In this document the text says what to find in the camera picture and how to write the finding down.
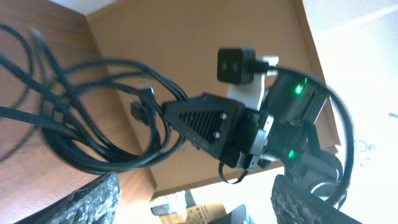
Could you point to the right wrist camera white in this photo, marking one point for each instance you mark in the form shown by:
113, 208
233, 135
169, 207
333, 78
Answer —
245, 73

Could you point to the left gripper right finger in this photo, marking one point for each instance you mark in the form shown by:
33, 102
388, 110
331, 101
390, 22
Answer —
292, 204

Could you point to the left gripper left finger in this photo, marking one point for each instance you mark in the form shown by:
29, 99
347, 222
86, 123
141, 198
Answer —
95, 202

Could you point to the cardboard box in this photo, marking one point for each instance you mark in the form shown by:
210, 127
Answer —
181, 207

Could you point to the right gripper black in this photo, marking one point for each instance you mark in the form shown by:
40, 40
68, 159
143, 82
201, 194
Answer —
209, 120

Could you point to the right camera cable black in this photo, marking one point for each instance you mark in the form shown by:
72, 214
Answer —
339, 195

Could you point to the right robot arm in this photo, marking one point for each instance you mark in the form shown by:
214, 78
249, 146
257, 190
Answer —
282, 129

